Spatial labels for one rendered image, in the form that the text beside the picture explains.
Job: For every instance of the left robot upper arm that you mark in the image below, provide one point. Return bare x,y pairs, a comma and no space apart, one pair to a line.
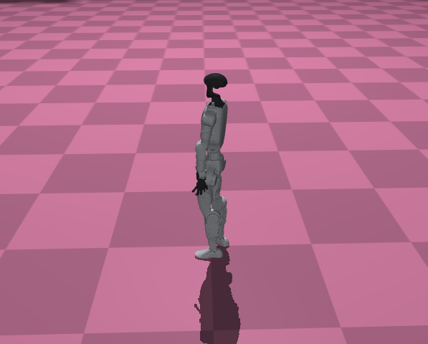
207,123

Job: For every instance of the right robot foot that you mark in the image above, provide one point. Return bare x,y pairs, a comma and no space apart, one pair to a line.
223,242

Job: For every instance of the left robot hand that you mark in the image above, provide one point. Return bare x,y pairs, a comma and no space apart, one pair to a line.
200,185

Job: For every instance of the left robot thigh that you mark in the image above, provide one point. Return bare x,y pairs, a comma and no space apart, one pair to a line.
205,199

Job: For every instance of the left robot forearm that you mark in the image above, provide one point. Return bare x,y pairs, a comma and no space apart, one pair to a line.
201,157

